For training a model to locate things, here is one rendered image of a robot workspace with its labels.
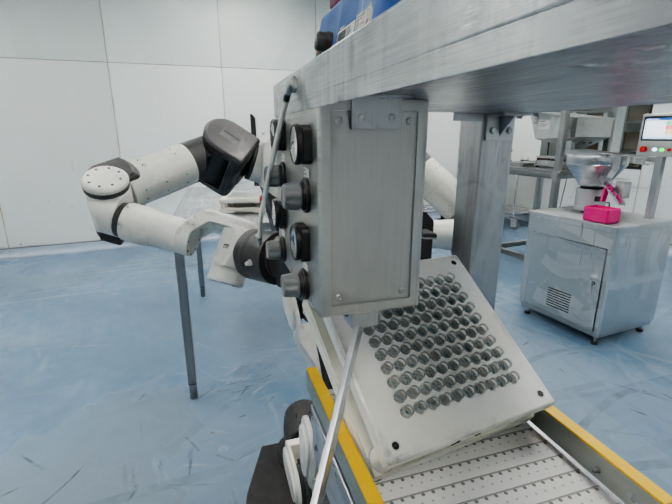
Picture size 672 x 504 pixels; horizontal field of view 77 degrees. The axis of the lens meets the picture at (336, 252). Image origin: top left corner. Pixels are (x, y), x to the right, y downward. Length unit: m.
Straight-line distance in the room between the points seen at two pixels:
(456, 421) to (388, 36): 0.41
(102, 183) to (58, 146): 4.59
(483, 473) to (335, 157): 0.40
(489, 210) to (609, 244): 2.20
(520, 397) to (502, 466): 0.08
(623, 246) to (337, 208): 2.65
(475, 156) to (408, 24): 0.51
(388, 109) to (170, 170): 0.62
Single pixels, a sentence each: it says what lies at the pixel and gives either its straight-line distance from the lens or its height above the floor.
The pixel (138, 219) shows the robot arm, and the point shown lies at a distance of 0.82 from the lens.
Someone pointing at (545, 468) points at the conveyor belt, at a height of 0.89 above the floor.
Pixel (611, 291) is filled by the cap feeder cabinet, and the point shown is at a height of 0.37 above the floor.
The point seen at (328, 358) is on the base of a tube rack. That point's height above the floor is 0.99.
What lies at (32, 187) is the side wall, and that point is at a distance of 5.52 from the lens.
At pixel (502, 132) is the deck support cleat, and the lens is 0.72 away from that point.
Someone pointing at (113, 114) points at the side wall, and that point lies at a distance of 5.39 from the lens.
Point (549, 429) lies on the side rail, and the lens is 0.64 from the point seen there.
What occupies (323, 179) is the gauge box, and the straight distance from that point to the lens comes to 0.37.
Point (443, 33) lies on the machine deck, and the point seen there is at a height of 1.30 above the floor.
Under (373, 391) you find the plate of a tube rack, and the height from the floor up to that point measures 0.99.
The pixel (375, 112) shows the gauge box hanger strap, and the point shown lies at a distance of 0.38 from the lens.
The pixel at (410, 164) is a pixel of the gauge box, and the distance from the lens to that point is 0.40.
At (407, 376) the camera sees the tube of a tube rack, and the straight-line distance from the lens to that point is 0.52.
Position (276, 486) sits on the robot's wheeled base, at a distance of 1.57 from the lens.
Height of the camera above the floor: 1.26
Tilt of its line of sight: 16 degrees down
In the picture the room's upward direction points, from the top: straight up
